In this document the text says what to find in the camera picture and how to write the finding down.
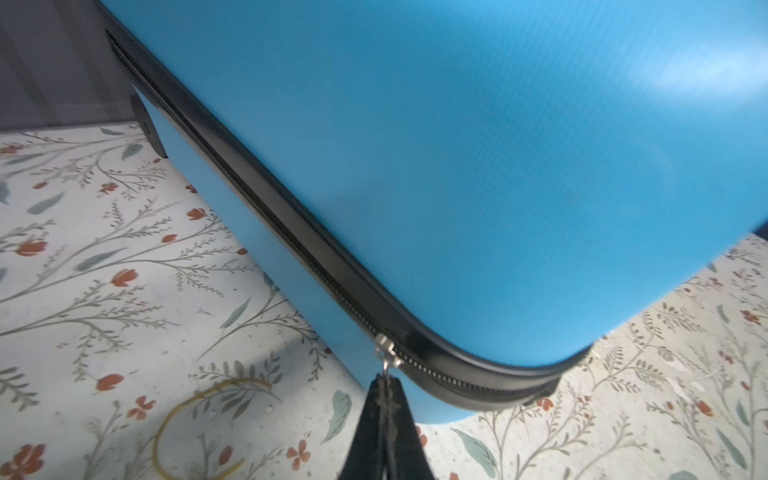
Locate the blue hardshell suitcase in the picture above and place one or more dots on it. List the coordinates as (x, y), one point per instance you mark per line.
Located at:
(490, 185)

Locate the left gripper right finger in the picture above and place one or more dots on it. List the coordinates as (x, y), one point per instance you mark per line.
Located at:
(405, 457)

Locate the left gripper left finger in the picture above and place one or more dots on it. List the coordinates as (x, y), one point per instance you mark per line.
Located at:
(366, 456)

